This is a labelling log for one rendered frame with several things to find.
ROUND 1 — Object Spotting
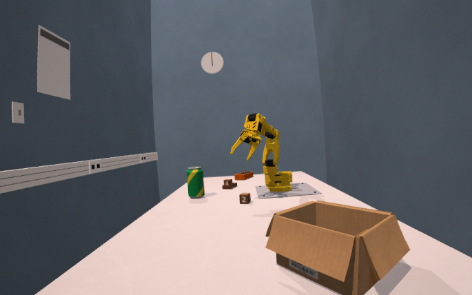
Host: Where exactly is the green drink can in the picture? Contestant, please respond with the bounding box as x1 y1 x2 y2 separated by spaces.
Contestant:
187 167 205 199

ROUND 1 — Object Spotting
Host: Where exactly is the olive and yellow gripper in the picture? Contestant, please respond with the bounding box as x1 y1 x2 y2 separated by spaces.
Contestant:
230 130 262 161

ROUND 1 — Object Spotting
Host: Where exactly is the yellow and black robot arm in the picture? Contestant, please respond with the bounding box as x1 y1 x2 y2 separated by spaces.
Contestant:
244 113 291 192

